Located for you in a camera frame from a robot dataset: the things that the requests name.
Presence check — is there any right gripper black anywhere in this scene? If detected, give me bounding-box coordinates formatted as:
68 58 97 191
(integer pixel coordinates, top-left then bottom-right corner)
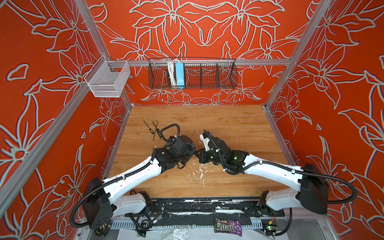
193 147 227 166

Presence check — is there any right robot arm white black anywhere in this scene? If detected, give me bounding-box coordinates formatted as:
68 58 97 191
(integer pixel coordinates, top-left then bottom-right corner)
196 131 358 215

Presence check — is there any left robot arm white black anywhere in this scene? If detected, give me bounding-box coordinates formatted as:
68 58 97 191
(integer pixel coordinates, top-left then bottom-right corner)
70 124 196 230

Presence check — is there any larger black yellow screwdriver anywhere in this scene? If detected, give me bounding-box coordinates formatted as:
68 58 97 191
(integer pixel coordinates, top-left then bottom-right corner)
152 120 163 139

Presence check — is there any small black yellow screwdriver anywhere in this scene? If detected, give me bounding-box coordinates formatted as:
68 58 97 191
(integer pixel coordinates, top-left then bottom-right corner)
143 120 155 135

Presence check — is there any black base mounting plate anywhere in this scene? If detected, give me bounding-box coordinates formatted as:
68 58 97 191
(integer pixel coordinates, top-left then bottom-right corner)
144 197 286 227

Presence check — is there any purple M&M candy bag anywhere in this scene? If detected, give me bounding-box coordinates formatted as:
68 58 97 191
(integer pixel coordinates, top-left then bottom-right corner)
214 219 242 237

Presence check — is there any clear plastic wrap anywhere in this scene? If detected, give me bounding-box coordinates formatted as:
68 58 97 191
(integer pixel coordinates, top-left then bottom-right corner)
145 228 195 240

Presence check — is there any light blue box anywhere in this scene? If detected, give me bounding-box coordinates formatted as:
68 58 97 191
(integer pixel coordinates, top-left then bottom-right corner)
175 62 185 89

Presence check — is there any green circuit board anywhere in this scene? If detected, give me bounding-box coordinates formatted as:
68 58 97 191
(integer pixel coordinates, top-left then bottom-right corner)
262 224 279 238

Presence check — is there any black yellow tape measure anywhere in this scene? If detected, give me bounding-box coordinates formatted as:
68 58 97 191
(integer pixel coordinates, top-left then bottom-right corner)
94 221 113 237

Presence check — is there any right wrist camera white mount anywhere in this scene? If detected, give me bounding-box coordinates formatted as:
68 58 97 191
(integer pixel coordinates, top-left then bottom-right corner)
200 133 215 152

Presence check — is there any black wire wall basket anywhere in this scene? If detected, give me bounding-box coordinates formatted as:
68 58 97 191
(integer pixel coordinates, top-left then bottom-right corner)
148 57 239 90

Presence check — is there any white coiled cable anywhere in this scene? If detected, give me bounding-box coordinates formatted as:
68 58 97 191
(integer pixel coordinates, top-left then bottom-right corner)
166 59 177 87

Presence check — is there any white wire mesh basket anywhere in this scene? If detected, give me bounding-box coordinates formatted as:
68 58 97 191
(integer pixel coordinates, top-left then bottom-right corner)
85 58 131 98

